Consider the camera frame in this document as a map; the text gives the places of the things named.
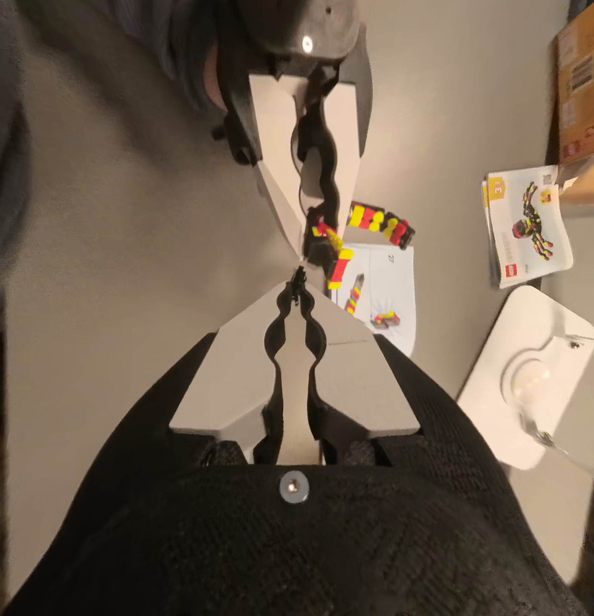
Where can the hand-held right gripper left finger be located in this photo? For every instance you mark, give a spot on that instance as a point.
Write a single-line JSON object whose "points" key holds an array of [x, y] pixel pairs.
{"points": [[224, 385]]}

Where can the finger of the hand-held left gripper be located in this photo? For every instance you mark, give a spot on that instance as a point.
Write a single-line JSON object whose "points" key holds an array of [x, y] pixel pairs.
{"points": [[272, 144], [347, 144]]}

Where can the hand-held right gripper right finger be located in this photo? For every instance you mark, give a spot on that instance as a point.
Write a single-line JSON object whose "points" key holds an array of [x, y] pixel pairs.
{"points": [[364, 385]]}

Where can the red yellow black brick assembly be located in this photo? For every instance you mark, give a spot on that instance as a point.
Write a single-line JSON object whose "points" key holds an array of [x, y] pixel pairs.
{"points": [[340, 269]]}

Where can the tiny black toy brick piece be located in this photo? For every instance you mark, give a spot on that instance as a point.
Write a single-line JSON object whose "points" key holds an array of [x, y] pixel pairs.
{"points": [[299, 284]]}

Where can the person's left forearm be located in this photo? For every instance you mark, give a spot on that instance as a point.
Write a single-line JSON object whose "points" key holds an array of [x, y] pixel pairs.
{"points": [[181, 38]]}

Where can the orange toy set cardboard box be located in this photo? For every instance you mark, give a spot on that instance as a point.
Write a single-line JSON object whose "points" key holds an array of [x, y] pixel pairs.
{"points": [[581, 96]]}

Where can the person's left hand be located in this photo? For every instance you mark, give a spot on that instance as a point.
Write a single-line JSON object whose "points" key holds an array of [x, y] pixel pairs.
{"points": [[211, 82]]}

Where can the open instruction booklet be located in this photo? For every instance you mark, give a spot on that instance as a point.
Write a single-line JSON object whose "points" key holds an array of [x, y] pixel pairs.
{"points": [[393, 288]]}

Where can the wooden board stand white base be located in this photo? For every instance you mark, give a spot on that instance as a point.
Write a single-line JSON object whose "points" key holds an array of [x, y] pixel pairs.
{"points": [[499, 346]]}

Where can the closed instruction booklet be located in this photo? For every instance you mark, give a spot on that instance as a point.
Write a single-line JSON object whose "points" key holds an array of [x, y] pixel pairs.
{"points": [[523, 240]]}

